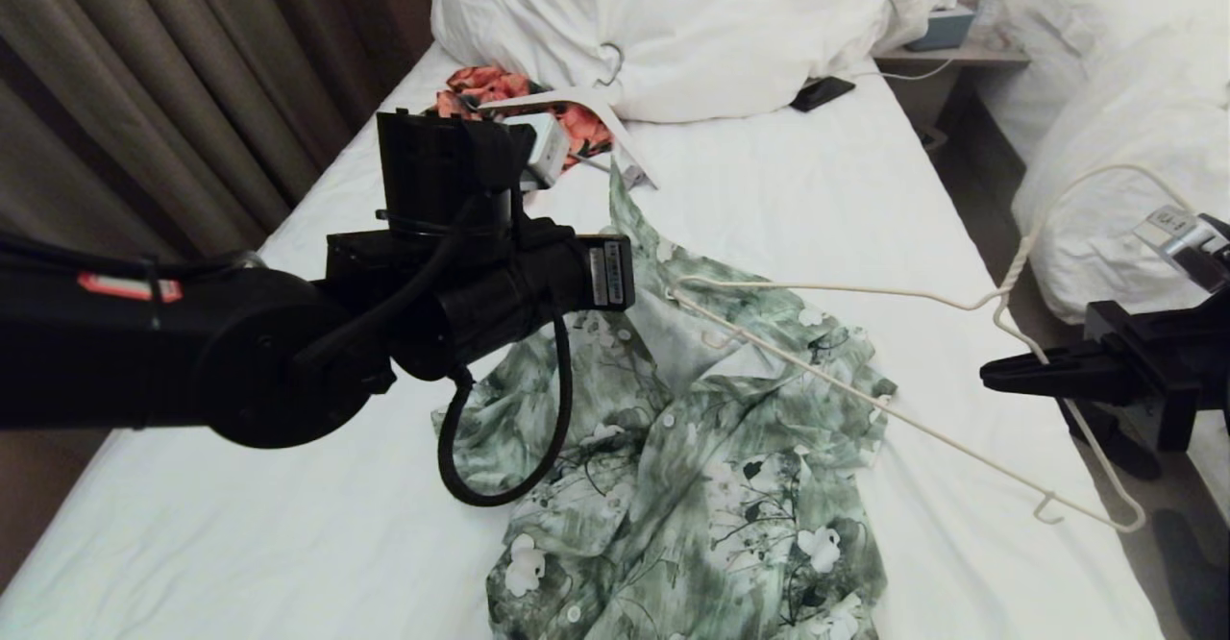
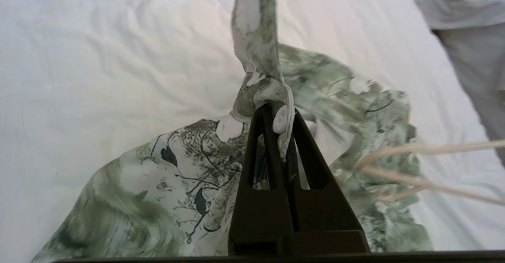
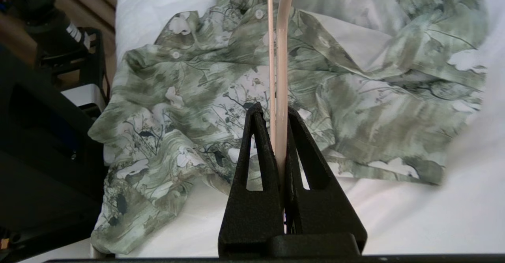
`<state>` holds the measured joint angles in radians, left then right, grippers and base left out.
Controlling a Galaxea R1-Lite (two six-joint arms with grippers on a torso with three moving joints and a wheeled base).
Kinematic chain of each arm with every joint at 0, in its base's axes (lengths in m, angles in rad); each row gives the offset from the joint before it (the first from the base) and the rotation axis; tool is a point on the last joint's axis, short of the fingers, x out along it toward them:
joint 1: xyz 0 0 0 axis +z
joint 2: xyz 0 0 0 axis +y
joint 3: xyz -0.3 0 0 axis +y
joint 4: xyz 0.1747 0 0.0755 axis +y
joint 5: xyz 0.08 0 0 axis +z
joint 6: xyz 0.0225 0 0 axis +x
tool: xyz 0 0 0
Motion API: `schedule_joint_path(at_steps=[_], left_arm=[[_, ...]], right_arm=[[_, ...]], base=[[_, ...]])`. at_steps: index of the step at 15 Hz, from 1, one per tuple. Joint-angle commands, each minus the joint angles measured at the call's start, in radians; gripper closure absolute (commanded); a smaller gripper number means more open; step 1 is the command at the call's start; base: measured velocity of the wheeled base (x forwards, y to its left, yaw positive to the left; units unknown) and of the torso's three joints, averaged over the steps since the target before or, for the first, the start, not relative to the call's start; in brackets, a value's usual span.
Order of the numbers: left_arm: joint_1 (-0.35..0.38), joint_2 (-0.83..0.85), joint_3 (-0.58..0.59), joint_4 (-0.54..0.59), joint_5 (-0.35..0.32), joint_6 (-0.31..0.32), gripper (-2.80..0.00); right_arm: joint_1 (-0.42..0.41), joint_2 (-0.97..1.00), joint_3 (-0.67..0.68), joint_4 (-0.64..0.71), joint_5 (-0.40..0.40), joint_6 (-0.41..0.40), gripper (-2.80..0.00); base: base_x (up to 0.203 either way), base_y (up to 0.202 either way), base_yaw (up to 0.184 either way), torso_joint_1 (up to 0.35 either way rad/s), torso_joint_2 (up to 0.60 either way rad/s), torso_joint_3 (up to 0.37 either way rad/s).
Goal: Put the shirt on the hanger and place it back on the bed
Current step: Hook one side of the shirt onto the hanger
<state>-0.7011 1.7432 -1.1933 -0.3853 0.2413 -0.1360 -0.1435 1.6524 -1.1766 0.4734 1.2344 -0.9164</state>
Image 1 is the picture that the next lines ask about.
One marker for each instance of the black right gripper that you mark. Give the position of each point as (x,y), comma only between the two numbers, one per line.
(1163,361)

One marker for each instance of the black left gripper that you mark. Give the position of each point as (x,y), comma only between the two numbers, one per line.
(577,275)

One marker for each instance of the green floral button shirt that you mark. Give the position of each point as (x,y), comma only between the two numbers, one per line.
(692,467)

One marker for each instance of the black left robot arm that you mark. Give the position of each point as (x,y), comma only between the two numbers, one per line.
(240,352)

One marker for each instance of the white clip hanger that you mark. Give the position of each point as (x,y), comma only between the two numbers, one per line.
(577,100)

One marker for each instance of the orange floral garment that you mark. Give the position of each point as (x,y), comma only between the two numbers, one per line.
(490,83)

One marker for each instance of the white crumpled duvet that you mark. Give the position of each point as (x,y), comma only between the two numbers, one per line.
(692,25)

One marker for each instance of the black smartphone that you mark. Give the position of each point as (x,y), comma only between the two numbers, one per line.
(820,94)

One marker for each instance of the wooden nightstand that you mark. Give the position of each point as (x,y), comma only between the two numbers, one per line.
(951,59)

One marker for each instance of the blue tissue box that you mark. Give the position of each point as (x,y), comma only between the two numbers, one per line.
(942,33)

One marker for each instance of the brown curtain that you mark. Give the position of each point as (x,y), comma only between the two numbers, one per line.
(144,92)

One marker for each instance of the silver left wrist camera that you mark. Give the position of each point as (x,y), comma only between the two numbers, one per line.
(550,150)

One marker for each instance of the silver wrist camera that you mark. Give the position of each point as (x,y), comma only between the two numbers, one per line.
(550,150)
(1168,232)

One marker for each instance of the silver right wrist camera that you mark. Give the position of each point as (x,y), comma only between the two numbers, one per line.
(1168,232)

